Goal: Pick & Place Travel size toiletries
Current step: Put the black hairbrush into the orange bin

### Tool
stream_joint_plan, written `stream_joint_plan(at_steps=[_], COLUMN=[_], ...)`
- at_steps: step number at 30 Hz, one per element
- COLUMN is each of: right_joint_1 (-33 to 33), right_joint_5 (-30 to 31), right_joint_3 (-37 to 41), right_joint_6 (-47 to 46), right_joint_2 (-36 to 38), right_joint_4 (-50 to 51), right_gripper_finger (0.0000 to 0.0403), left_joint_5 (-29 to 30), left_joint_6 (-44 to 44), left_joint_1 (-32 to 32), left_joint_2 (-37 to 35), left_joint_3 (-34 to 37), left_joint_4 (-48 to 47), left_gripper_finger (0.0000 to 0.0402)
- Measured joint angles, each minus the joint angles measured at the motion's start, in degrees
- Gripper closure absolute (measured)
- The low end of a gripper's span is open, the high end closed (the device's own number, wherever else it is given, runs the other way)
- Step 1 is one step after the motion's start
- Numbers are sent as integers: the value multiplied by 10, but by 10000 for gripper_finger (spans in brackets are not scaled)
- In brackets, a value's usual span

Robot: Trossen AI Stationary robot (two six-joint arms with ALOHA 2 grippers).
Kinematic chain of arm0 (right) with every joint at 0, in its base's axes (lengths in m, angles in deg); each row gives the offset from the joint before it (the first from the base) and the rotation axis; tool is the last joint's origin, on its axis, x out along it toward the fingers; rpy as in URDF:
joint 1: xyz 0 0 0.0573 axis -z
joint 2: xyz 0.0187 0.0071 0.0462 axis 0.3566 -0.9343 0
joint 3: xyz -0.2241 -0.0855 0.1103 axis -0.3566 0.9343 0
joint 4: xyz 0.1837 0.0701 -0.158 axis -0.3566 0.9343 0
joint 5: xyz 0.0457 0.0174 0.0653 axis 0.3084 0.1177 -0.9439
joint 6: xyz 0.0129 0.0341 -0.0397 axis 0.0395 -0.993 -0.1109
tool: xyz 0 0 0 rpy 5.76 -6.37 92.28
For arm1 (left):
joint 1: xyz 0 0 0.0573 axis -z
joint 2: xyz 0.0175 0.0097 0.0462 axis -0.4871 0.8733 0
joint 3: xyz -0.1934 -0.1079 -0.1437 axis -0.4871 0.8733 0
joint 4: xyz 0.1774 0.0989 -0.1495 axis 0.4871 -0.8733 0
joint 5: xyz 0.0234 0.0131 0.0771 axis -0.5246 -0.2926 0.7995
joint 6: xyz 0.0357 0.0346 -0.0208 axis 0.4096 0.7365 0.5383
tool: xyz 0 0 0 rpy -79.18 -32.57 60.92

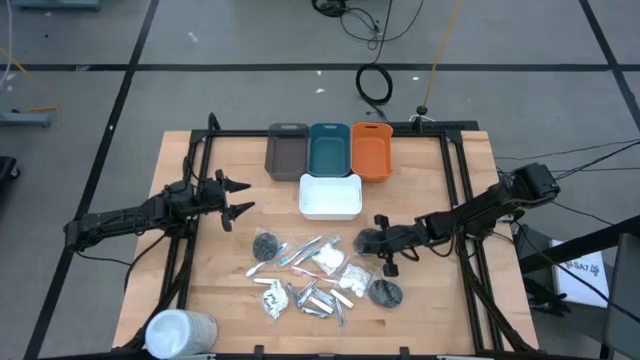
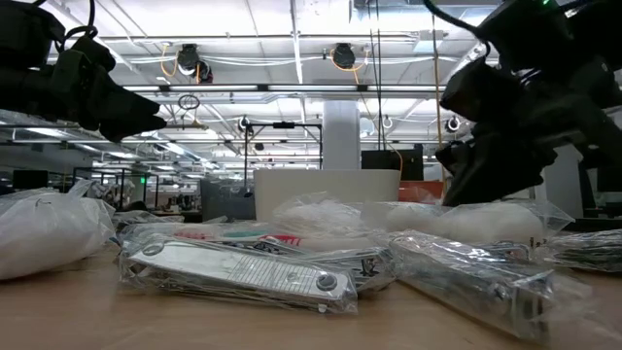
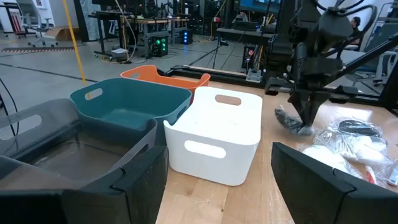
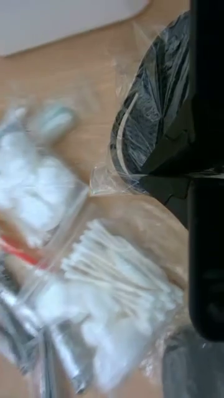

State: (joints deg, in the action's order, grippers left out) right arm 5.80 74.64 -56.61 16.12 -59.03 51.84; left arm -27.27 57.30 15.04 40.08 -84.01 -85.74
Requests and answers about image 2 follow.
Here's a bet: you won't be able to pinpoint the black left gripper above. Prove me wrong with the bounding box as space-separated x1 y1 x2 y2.
48 34 168 144

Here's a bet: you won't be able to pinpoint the black ceiling cable reel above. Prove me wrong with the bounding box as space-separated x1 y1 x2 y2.
176 43 214 84
331 42 358 70

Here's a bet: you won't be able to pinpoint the orange plastic bin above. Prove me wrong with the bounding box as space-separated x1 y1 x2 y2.
397 180 446 204

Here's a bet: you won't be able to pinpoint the white plastic bin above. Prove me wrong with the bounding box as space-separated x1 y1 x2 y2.
253 168 402 223

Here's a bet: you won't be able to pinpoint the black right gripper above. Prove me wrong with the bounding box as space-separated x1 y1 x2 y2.
434 52 622 208

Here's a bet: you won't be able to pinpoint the black metal stand frame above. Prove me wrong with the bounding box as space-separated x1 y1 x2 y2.
242 122 325 198

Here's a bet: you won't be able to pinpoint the bagged red toothbrush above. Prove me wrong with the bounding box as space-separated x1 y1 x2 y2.
167 227 305 249

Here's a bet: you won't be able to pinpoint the black monitor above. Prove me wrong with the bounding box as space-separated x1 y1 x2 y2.
12 169 50 191
597 167 622 193
361 148 425 182

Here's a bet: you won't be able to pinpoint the yellow hanging cable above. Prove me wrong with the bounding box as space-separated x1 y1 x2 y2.
430 14 447 200

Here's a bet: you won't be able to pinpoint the bagged silver nail clipper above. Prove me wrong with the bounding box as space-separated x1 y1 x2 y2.
295 246 397 293
118 232 360 315
386 229 558 344

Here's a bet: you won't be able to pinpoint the bagged white cotton balls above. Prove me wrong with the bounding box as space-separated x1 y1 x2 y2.
271 192 386 252

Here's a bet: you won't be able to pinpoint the white building pillar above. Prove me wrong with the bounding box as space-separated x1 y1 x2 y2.
323 100 362 171

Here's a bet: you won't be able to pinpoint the bagged white cotton swabs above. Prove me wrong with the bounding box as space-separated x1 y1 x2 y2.
383 197 575 247

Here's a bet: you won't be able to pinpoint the bagged white cotton pads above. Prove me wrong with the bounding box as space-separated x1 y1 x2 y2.
0 180 117 282

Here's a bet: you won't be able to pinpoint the long ceiling light bar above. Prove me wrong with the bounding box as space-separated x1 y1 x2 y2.
121 84 441 93

